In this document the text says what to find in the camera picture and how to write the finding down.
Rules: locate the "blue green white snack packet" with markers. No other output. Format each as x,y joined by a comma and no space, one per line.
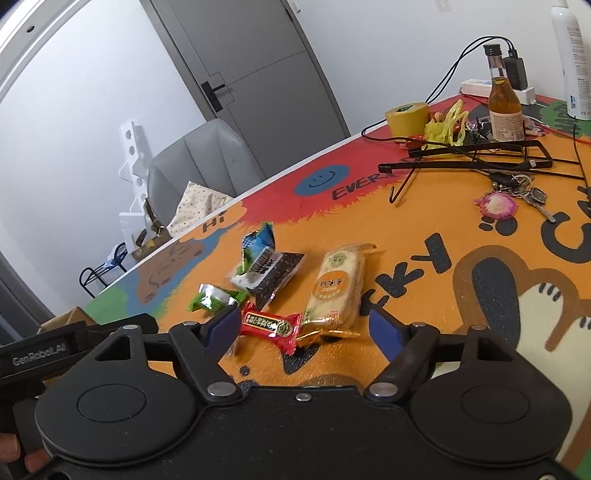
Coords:
254,258

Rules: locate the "black snack packet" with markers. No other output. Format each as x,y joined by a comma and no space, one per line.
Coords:
284,272

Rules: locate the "small green candy packet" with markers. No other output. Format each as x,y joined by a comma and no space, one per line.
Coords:
214,300

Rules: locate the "grey chair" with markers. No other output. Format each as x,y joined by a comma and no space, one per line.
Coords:
198,157

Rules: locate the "white power strip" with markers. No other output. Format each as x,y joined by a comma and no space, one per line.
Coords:
475,86

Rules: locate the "black clothes hanger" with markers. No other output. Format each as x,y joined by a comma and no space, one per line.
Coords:
489,146
401,165

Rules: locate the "blue white tissue pack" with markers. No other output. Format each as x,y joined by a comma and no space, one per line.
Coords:
113,257

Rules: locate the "black shoe rack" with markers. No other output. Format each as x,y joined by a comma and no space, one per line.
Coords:
90,277

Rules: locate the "red snack packet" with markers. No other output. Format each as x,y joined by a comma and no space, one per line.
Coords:
270,327

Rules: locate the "gold wrapper snack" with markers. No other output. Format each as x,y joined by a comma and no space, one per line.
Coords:
323,334

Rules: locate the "yellow plastic bag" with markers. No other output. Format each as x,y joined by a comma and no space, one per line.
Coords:
445,127

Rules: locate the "yellow tape roll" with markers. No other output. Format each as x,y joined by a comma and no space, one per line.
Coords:
406,121

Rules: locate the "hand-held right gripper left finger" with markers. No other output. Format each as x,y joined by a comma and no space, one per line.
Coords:
226,325

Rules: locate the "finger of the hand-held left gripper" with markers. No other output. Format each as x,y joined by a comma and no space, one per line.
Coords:
106,330

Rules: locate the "brown glass bottle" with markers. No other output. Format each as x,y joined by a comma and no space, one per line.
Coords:
505,115

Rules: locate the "black charger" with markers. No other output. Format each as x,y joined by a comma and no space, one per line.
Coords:
516,73

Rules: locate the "white rack with holes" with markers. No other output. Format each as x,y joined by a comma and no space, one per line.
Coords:
128,152

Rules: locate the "grey door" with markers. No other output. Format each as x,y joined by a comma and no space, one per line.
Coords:
258,55

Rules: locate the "dotted beige cushion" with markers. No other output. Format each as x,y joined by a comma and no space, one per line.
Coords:
198,207

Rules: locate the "person's left hand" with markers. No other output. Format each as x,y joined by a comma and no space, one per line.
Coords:
34,463

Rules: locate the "white spray bottle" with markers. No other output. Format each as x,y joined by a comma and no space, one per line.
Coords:
575,60

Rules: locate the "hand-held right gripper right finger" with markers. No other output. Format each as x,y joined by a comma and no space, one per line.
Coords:
385,330

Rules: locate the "beige rice cracker packet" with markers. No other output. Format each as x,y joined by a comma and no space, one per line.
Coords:
334,286

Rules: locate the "metal keys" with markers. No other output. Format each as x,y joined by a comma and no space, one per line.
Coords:
535,196

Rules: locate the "brown cardboard box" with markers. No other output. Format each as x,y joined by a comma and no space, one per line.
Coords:
69,316

